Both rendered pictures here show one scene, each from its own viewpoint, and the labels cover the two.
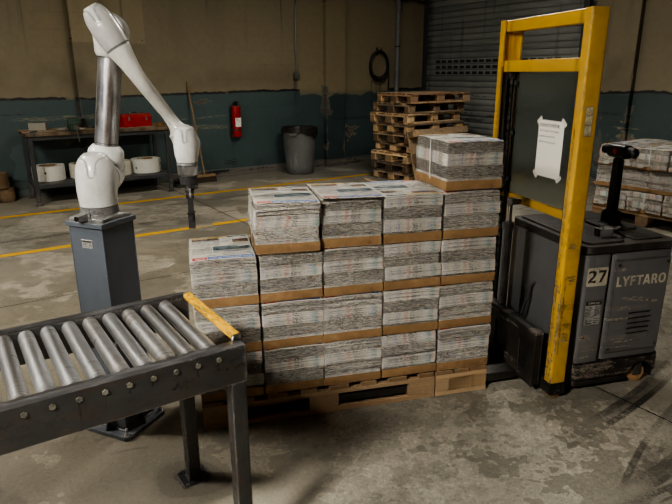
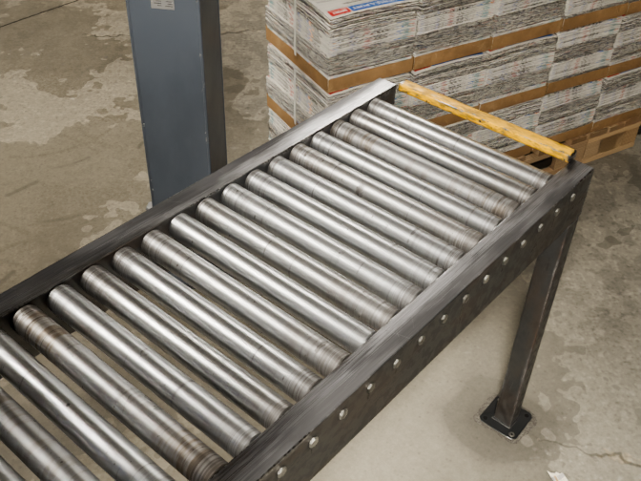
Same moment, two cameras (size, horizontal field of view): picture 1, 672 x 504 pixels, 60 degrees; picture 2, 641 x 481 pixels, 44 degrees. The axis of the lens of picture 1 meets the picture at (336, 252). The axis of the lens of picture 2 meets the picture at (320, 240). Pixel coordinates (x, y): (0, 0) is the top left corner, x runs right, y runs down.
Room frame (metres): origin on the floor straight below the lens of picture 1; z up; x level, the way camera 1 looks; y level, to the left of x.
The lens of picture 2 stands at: (0.49, 1.20, 1.69)
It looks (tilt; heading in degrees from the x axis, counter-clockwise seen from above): 40 degrees down; 343
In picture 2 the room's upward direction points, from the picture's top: 2 degrees clockwise
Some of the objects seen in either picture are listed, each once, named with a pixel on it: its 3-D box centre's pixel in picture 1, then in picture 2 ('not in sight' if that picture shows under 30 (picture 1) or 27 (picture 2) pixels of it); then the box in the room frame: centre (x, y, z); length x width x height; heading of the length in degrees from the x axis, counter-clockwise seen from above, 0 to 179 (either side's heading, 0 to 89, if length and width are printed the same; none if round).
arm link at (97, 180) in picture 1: (96, 178); not in sight; (2.46, 1.01, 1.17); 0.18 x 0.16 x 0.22; 11
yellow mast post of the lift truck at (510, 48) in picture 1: (499, 185); not in sight; (3.30, -0.93, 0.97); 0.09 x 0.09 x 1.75; 15
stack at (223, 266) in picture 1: (315, 319); (444, 79); (2.69, 0.11, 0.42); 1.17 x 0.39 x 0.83; 105
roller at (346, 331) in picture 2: not in sight; (266, 281); (1.47, 0.99, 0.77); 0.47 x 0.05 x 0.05; 34
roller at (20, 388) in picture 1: (11, 370); (292, 261); (1.51, 0.93, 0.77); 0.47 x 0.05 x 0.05; 34
